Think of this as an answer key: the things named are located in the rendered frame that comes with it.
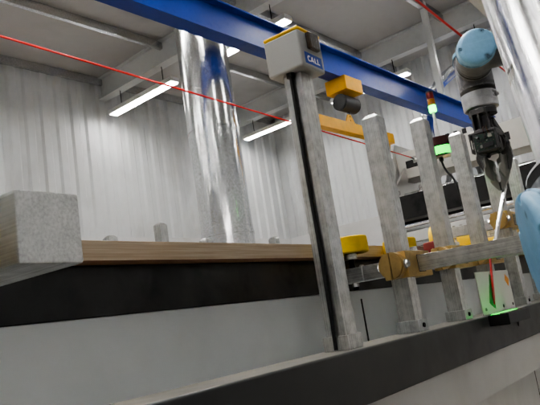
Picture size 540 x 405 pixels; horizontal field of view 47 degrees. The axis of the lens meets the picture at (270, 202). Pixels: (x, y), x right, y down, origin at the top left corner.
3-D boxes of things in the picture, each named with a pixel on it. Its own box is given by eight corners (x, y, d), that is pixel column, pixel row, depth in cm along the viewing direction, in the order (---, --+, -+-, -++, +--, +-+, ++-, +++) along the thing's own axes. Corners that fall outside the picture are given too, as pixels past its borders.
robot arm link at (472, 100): (467, 103, 169) (502, 91, 164) (471, 120, 169) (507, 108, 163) (456, 96, 162) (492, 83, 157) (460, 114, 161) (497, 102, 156)
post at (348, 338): (363, 345, 96) (316, 75, 105) (348, 349, 92) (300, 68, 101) (339, 349, 99) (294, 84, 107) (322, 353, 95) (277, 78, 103)
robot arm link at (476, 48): (501, 18, 147) (497, 39, 159) (452, 30, 150) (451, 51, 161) (511, 55, 145) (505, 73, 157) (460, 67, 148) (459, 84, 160)
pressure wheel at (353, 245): (368, 288, 133) (358, 236, 136) (381, 285, 126) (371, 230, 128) (333, 294, 132) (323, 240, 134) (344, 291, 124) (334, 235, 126)
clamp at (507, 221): (523, 227, 186) (519, 211, 187) (510, 226, 176) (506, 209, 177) (502, 231, 190) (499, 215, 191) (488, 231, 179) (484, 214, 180)
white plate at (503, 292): (517, 307, 163) (508, 269, 165) (485, 315, 142) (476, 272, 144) (514, 307, 164) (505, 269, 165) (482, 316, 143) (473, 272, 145)
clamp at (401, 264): (435, 274, 124) (431, 249, 125) (407, 276, 113) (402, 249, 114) (407, 279, 128) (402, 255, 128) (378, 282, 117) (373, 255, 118)
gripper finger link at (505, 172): (496, 188, 156) (488, 153, 157) (503, 190, 160) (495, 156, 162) (509, 185, 154) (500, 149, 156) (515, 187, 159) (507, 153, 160)
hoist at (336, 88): (369, 122, 673) (361, 80, 682) (352, 117, 647) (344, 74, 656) (349, 129, 689) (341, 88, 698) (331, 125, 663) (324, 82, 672)
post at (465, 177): (504, 312, 157) (464, 132, 166) (500, 313, 154) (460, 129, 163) (490, 314, 159) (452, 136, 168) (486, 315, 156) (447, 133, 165)
